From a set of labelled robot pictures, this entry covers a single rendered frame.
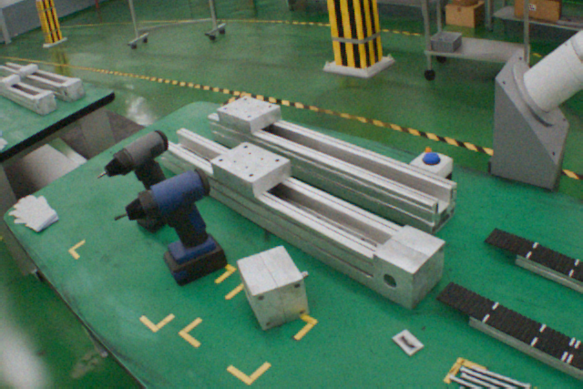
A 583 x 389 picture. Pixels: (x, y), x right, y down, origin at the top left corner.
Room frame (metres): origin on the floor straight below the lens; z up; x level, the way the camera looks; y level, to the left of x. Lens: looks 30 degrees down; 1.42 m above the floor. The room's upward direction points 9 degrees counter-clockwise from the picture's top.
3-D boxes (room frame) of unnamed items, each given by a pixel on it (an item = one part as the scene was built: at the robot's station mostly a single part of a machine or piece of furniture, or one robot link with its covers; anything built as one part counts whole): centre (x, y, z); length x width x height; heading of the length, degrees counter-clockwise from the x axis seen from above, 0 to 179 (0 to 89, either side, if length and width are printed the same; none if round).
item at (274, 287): (0.62, 0.05, 0.83); 0.11 x 0.10 x 0.10; 106
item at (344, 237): (0.96, 0.09, 0.82); 0.80 x 0.10 x 0.09; 38
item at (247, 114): (1.28, 0.09, 0.87); 0.16 x 0.11 x 0.07; 38
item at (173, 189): (0.75, 0.25, 0.89); 0.20 x 0.08 x 0.22; 116
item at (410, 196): (1.08, -0.06, 0.82); 0.80 x 0.10 x 0.09; 38
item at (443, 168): (0.93, -0.33, 0.81); 0.10 x 0.08 x 0.06; 128
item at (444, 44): (3.54, -1.71, 0.50); 1.03 x 0.55 x 1.01; 56
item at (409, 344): (0.47, -0.14, 0.78); 0.05 x 0.03 x 0.01; 24
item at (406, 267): (0.62, -0.19, 0.83); 0.12 x 0.09 x 0.10; 128
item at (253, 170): (0.96, 0.09, 0.87); 0.16 x 0.11 x 0.07; 38
